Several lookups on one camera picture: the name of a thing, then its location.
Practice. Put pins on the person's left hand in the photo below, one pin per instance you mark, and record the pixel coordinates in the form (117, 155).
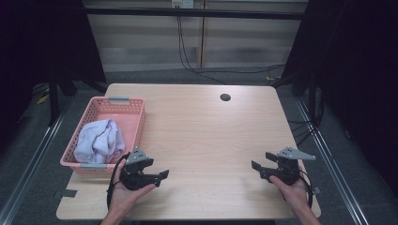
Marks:
(125, 198)

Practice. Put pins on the white patterned cloth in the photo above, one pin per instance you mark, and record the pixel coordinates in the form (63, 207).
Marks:
(100, 142)

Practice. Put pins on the grey tape strip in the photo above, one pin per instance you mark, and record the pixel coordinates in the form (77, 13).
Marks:
(66, 193)
(317, 190)

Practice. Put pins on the person's right hand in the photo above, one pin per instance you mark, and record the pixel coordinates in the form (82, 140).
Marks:
(295, 195)

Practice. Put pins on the black table grommet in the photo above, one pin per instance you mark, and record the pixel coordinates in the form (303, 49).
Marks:
(225, 97)

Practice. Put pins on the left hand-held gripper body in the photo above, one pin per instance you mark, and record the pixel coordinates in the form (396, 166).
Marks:
(134, 178)

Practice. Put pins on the black curtain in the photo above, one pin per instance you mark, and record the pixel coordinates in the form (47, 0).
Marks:
(37, 40)
(359, 78)

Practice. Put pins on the pink plastic basket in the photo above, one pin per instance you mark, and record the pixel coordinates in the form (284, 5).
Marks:
(131, 125)

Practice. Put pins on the yellow floor object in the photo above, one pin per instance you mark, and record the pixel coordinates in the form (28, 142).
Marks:
(42, 99)

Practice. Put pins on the white wall socket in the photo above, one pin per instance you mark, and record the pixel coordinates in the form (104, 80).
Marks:
(183, 3)

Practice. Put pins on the black metal stand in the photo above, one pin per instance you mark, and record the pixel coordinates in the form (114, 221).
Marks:
(53, 100)
(300, 84)

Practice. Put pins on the black horizontal bar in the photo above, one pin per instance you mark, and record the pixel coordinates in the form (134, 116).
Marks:
(194, 13)

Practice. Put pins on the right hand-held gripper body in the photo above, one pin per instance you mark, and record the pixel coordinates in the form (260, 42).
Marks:
(286, 172)

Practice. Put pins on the metal floor rail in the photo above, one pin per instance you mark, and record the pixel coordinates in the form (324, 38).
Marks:
(331, 165)
(34, 162)

